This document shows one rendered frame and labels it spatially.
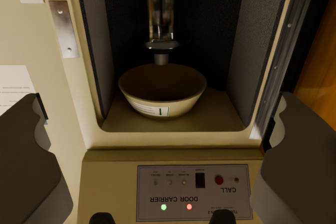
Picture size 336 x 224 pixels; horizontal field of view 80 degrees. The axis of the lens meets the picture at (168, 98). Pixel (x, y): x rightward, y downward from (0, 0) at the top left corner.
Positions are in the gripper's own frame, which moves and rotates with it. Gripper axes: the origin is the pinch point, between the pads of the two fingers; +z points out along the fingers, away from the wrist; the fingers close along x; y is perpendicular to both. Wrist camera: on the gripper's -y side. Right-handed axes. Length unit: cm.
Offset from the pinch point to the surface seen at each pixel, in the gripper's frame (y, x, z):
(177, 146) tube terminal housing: 21.2, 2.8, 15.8
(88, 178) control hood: 23.8, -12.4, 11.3
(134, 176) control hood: 23.7, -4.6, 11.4
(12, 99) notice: 38, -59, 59
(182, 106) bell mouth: 14.3, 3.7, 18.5
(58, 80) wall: 29, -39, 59
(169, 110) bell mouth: 14.7, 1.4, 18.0
